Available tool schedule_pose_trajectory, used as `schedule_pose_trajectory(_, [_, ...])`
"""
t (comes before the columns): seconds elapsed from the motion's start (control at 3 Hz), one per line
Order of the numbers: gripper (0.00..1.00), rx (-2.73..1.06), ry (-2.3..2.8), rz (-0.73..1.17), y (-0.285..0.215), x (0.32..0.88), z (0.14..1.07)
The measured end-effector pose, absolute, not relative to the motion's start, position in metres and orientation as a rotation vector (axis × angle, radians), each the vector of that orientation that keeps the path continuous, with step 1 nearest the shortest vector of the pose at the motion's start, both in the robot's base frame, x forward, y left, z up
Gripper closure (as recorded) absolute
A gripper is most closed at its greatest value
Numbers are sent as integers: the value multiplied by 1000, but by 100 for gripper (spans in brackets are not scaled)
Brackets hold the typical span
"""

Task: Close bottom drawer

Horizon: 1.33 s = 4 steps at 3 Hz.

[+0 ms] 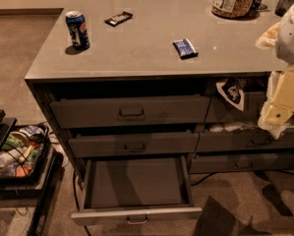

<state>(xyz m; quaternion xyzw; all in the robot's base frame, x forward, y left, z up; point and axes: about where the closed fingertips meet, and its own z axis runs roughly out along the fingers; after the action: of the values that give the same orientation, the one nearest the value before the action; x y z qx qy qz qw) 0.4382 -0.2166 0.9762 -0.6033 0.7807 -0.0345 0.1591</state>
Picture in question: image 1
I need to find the black bin of trash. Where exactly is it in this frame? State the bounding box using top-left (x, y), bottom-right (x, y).
top-left (0, 124), bottom-right (50, 188)

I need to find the clear plastic bag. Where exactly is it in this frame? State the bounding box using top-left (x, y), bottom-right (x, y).
top-left (206, 122), bottom-right (258, 133)

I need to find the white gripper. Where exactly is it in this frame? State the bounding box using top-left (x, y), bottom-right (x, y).
top-left (258, 65), bottom-right (294, 140)

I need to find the large jar of nuts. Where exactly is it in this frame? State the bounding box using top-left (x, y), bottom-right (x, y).
top-left (211, 0), bottom-right (253, 19)

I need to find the blue pepsi can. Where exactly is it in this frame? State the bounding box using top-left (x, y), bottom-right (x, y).
top-left (65, 11), bottom-right (90, 50)

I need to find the grey drawer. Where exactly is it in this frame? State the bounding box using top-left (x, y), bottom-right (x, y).
top-left (197, 130), bottom-right (294, 152)
top-left (189, 151), bottom-right (294, 174)
top-left (68, 131), bottom-right (199, 157)
top-left (71, 155), bottom-right (202, 226)
top-left (206, 91), bottom-right (266, 123)
top-left (50, 94), bottom-right (210, 129)

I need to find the blue snack packet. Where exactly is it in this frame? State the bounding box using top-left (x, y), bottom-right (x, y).
top-left (173, 38), bottom-right (199, 60)

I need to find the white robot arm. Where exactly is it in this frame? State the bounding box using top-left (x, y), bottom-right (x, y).
top-left (256, 3), bottom-right (294, 140)

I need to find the black chocolate bar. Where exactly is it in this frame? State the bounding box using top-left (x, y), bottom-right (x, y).
top-left (105, 11), bottom-right (133, 27)

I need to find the black white chip bag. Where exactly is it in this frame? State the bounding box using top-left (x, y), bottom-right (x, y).
top-left (216, 78), bottom-right (245, 111)

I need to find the grey counter cabinet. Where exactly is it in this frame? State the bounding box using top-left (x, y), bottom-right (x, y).
top-left (26, 0), bottom-right (294, 175)

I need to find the black floor cable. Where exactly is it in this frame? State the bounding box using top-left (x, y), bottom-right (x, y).
top-left (71, 170), bottom-right (92, 236)

